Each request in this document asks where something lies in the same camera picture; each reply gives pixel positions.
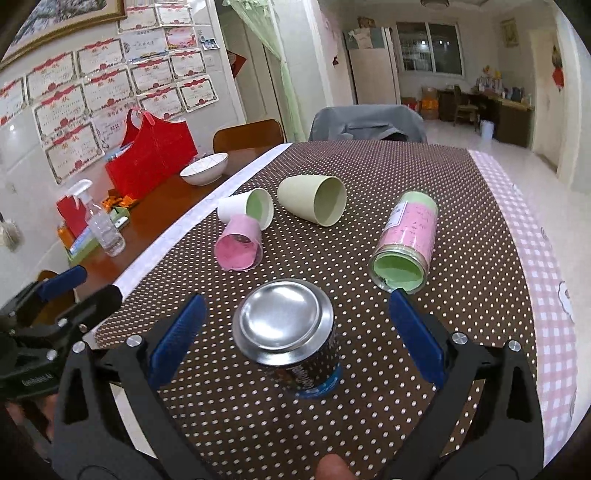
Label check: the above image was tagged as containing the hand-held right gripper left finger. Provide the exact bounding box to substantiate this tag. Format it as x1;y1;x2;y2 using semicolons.
51;293;218;480

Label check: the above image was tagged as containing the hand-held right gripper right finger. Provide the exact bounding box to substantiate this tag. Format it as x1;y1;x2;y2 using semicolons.
374;288;546;480

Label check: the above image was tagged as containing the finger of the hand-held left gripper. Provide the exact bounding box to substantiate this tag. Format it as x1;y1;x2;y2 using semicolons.
48;284;123;344
0;265;88;324

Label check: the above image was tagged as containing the printed metal can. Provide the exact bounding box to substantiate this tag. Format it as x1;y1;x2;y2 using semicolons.
232;278;342;400

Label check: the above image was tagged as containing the pink cup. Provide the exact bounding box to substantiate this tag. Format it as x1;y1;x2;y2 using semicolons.
213;213;265;273

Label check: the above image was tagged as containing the white cup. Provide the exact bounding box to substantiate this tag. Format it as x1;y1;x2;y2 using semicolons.
217;188;274;230

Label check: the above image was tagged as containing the beige cup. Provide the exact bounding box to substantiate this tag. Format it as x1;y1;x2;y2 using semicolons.
277;175;348;228

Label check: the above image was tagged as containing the person's right hand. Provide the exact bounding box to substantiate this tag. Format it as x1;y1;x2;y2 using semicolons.
316;454;353;480

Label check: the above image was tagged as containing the red box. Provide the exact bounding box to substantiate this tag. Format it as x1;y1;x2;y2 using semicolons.
56;195;90;241

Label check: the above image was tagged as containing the clear spray bottle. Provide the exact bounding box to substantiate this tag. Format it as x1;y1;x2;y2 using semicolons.
68;180;126;257

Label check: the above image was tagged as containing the white brush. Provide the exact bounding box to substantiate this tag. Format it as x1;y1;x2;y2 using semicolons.
0;215;21;252

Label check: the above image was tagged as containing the brown polka dot tablecloth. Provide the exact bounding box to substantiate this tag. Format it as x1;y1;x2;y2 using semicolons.
95;141;539;480

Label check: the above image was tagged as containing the glass jar with pink label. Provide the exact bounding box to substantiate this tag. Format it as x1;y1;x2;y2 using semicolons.
368;191;438;294

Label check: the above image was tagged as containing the pink checkered tablecloth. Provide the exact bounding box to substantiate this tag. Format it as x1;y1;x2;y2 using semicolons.
468;148;578;467

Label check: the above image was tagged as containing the red bag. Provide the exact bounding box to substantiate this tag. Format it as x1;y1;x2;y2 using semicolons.
105;109;199;199

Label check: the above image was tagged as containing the white bowl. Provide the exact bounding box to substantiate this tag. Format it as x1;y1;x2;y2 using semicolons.
179;152;229;186

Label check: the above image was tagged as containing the grey covered chair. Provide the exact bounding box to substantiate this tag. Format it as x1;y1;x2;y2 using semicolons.
308;105;428;143

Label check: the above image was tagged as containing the orange box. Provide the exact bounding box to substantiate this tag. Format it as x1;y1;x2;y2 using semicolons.
420;88;439;120

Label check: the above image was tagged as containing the small wooden chair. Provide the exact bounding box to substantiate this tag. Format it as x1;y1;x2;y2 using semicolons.
452;85;481;126

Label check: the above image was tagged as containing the dark wooden desk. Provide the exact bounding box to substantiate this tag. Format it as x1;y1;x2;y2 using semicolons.
436;88;535;148

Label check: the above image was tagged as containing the large framed picture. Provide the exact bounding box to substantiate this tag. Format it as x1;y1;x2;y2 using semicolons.
0;0;127;70

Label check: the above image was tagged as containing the white door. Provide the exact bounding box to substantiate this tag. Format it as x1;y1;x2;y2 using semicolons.
529;30;561;176

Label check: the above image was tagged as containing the white cabinet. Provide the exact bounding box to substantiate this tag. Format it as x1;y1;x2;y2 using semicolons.
347;27;402;106

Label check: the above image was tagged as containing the window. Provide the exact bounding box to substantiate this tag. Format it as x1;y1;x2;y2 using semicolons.
396;21;464;75

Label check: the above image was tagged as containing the green curtain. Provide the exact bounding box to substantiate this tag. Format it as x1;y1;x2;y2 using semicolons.
228;0;308;141

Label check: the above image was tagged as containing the wall of framed certificates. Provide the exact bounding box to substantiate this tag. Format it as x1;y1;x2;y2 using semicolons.
0;2;218;185

